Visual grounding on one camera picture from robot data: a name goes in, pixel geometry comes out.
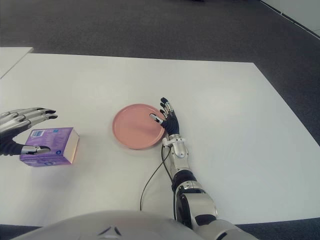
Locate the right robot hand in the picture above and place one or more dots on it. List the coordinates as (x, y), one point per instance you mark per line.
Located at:
(172, 125)

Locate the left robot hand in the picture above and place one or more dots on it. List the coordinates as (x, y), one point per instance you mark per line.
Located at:
(10, 122)

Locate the purple tissue paper pack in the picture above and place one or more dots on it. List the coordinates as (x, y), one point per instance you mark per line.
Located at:
(55, 140)

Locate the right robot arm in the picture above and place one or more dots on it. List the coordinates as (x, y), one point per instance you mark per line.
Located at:
(180, 150)

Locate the pink round plate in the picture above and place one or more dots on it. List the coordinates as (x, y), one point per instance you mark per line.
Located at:
(135, 130)

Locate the white side table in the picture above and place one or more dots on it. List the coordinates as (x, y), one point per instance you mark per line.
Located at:
(10, 57)

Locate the grey robot torso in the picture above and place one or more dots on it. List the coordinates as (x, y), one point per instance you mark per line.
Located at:
(100, 225)

